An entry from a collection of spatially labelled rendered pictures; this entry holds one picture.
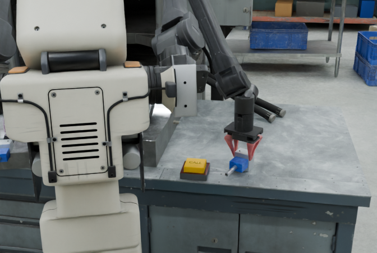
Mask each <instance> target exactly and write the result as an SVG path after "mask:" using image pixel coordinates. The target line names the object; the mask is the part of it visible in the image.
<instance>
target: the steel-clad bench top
mask: <svg viewBox="0 0 377 253"><path fill-rule="evenodd" d="M271 104H273V105H276V106H277V107H280V108H282V109H284V110H286V114H285V115H284V117H281V116H279V115H277V114H275V113H273V112H271V111H268V110H266V109H265V110H266V111H268V112H270V113H271V114H273V115H275V120H274V121H273V122H270V121H268V120H267V119H265V118H263V117H262V116H260V115H258V114H256V113H255V112H254V126H257V127H262V128H263V133H262V134H259V135H261V136H263V138H262V139H261V141H260V143H259V144H258V146H257V148H256V150H255V153H254V167H253V168H252V169H251V170H250V171H249V172H248V171H243V172H242V173H241V172H237V171H233V172H232V173H231V174H230V175H229V176H228V177H227V176H225V173H226V172H227V171H228V170H229V161H230V160H232V159H233V158H234V156H233V154H232V152H231V150H230V148H229V146H228V144H227V143H226V141H225V139H224V137H225V135H227V132H226V133H224V128H225V127H226V126H228V125H229V124H230V123H231V122H234V113H235V102H232V101H220V100H200V99H197V116H191V117H181V119H180V121H179V124H178V125H177V127H176V129H175V131H174V133H173V135H172V137H171V139H170V141H169V143H168V145H167V147H166V149H165V151H164V153H163V155H162V157H161V159H160V161H159V163H158V165H157V167H144V179H147V180H161V181H175V182H188V183H202V184H210V185H223V186H237V187H250V188H264V189H271V190H285V191H298V192H312V193H320V194H333V195H347V196H360V197H372V196H371V193H370V190H369V187H368V185H367V182H366V178H365V176H364V173H363V170H362V168H361V164H360V161H359V159H358V156H357V153H356V150H355V147H354V145H353V142H352V139H351V136H350V133H349V130H348V127H347V125H346V122H345V119H344V116H343V113H342V110H341V108H340V107H327V106H316V105H295V104H274V103H271ZM263 109H264V108H263ZM187 158H196V159H206V162H207V163H210V170H209V174H208V178H207V181H198V180H184V179H180V171H181V169H182V166H183V164H184V161H186V160H187ZM123 177H126V178H140V166H138V167H137V168H135V169H126V168H125V167H124V166H123Z"/></svg>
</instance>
